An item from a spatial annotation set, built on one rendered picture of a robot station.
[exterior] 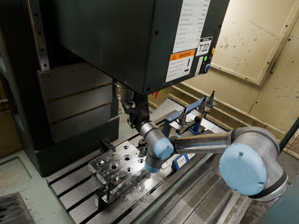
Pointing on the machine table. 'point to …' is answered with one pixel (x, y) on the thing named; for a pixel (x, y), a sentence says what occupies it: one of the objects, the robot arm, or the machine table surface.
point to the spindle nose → (123, 92)
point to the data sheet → (190, 24)
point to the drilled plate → (138, 169)
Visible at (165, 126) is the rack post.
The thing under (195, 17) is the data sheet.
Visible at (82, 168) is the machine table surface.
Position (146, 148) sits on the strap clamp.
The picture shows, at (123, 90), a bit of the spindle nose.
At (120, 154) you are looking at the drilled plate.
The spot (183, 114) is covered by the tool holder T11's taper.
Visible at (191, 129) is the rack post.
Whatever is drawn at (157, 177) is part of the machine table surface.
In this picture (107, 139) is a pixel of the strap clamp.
